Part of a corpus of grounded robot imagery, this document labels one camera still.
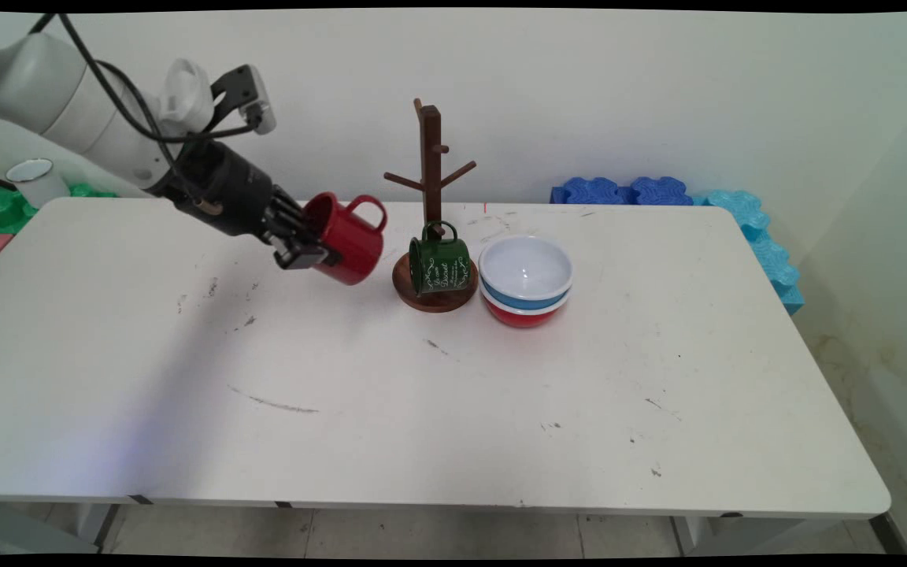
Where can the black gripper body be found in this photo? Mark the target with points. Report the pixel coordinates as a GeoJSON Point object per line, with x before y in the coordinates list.
{"type": "Point", "coordinates": [225, 189]}

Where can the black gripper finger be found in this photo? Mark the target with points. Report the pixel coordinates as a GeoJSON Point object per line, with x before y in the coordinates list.
{"type": "Point", "coordinates": [292, 211]}
{"type": "Point", "coordinates": [308, 256]}

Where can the red enamel mug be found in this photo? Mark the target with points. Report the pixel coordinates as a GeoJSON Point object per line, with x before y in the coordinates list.
{"type": "Point", "coordinates": [351, 244]}

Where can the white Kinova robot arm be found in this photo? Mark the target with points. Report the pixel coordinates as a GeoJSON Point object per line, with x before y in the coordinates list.
{"type": "Point", "coordinates": [68, 102]}

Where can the green enamel mug white print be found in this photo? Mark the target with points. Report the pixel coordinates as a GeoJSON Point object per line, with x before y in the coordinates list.
{"type": "Point", "coordinates": [439, 266]}

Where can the brown wooden mug tree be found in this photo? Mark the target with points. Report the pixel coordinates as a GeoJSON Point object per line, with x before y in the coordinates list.
{"type": "Point", "coordinates": [431, 157]}

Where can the white mug dark rim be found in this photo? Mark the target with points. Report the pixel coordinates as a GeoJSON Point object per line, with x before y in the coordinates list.
{"type": "Point", "coordinates": [38, 183]}

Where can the blue bowl white inside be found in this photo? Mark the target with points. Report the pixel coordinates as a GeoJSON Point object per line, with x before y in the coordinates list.
{"type": "Point", "coordinates": [524, 272]}

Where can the red bowl white rim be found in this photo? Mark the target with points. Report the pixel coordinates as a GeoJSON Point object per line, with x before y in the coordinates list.
{"type": "Point", "coordinates": [523, 315]}

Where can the green foam mat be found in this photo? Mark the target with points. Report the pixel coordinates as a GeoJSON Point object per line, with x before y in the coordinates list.
{"type": "Point", "coordinates": [1, 209]}

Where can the dark blue foam tile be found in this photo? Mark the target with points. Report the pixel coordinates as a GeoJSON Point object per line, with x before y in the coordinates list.
{"type": "Point", "coordinates": [591, 191]}
{"type": "Point", "coordinates": [660, 191]}

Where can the grey table leg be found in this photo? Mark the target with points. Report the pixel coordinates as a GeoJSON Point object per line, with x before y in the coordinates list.
{"type": "Point", "coordinates": [890, 534]}
{"type": "Point", "coordinates": [701, 534]}
{"type": "Point", "coordinates": [95, 526]}

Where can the light blue foam tile stack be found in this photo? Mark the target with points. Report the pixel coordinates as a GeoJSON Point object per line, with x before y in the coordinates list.
{"type": "Point", "coordinates": [768, 252]}

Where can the wrist camera on white mount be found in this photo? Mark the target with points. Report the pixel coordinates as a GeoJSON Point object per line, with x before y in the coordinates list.
{"type": "Point", "coordinates": [245, 98]}

